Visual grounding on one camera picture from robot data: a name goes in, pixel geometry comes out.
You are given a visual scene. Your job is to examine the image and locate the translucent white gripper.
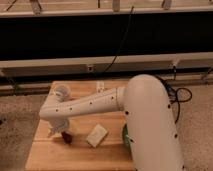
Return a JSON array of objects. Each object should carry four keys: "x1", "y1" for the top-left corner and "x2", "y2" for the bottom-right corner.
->
[{"x1": 48, "y1": 119, "x2": 69, "y2": 137}]

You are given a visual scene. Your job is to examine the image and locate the dark red pepper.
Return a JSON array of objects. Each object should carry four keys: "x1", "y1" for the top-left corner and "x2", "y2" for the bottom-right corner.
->
[{"x1": 61, "y1": 132, "x2": 73, "y2": 144}]

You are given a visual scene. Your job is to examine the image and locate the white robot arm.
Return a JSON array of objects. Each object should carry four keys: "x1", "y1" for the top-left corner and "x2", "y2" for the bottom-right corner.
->
[{"x1": 39, "y1": 74, "x2": 185, "y2": 171}]

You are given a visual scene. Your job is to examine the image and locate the white sponge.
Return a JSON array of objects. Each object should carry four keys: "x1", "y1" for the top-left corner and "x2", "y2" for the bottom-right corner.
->
[{"x1": 86, "y1": 124, "x2": 108, "y2": 148}]

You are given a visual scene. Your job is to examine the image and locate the wooden cutting board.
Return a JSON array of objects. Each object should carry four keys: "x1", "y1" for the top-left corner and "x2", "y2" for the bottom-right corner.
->
[{"x1": 25, "y1": 80, "x2": 159, "y2": 171}]

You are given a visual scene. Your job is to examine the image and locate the white plastic cup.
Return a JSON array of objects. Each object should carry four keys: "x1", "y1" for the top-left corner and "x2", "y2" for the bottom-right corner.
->
[{"x1": 53, "y1": 85, "x2": 71, "y2": 102}]

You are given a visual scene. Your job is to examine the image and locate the green bowl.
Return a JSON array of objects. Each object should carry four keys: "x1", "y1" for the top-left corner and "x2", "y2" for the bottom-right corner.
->
[{"x1": 122, "y1": 124, "x2": 131, "y2": 150}]

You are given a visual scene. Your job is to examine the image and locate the black hanging cable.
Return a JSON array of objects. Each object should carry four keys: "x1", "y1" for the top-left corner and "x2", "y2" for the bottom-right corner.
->
[{"x1": 101, "y1": 4, "x2": 135, "y2": 74}]

